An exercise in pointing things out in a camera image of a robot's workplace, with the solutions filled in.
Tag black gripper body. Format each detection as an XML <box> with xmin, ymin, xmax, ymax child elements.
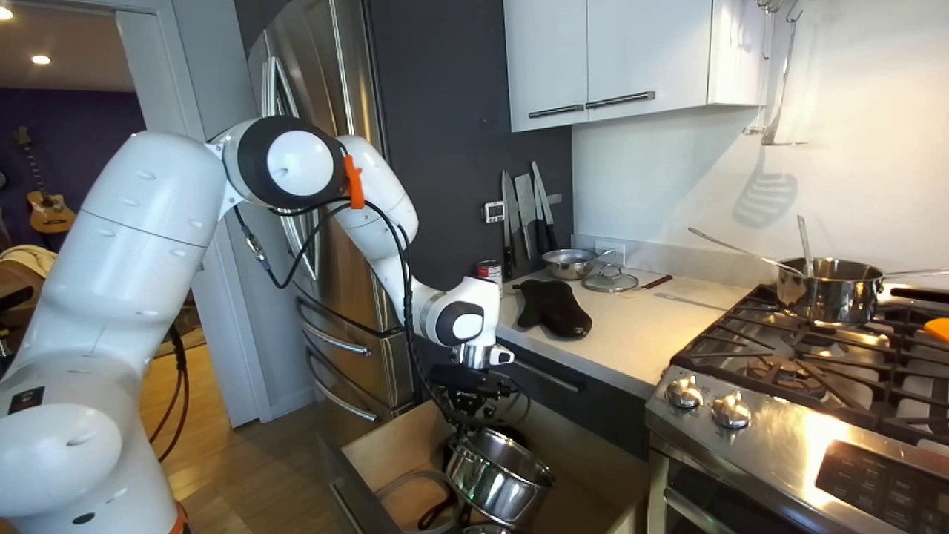
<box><xmin>426</xmin><ymin>364</ymin><xmax>515</xmax><ymax>428</ymax></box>

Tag silver pot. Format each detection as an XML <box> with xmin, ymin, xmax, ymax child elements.
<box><xmin>446</xmin><ymin>428</ymin><xmax>551</xmax><ymax>529</ymax></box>

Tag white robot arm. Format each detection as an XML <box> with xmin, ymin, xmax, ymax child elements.
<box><xmin>0</xmin><ymin>117</ymin><xmax>512</xmax><ymax>534</ymax></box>

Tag open grey drawer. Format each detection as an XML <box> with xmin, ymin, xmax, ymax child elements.
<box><xmin>330</xmin><ymin>403</ymin><xmax>646</xmax><ymax>534</ymax></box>

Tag closed grey upper drawer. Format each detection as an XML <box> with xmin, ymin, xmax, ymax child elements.
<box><xmin>508</xmin><ymin>348</ymin><xmax>652</xmax><ymax>456</ymax></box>

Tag stainless steel gas stove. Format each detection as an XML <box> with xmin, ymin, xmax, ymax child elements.
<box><xmin>646</xmin><ymin>284</ymin><xmax>949</xmax><ymax>534</ymax></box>

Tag steel bowl on counter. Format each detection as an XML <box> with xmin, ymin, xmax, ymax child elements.
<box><xmin>544</xmin><ymin>250</ymin><xmax>594</xmax><ymax>281</ymax></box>

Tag glass lid on counter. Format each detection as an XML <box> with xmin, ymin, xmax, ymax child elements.
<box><xmin>582</xmin><ymin>269</ymin><xmax>640</xmax><ymax>295</ymax></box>

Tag white hanging spatula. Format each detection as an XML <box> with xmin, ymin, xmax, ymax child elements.
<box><xmin>732</xmin><ymin>145</ymin><xmax>797</xmax><ymax>228</ymax></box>

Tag stainless steel refrigerator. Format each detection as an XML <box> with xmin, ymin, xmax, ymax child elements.
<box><xmin>248</xmin><ymin>0</ymin><xmax>418</xmax><ymax>422</ymax></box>

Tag saucepan on back burner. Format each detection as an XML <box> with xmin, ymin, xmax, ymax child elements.
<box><xmin>686</xmin><ymin>226</ymin><xmax>944</xmax><ymax>330</ymax></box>

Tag acoustic guitar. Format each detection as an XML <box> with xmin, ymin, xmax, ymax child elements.
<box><xmin>16</xmin><ymin>124</ymin><xmax>75</xmax><ymax>235</ymax></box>

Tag hanging metal utensils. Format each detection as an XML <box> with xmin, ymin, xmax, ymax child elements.
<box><xmin>759</xmin><ymin>0</ymin><xmax>805</xmax><ymax>145</ymax></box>

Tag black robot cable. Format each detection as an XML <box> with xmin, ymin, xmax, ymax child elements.
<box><xmin>146</xmin><ymin>192</ymin><xmax>418</xmax><ymax>468</ymax></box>

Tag knives on wall rack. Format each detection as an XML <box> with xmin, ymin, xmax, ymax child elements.
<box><xmin>501</xmin><ymin>160</ymin><xmax>558</xmax><ymax>269</ymax></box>

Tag white upper wall cabinets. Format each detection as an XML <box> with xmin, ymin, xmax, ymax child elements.
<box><xmin>505</xmin><ymin>0</ymin><xmax>770</xmax><ymax>131</ymax></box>

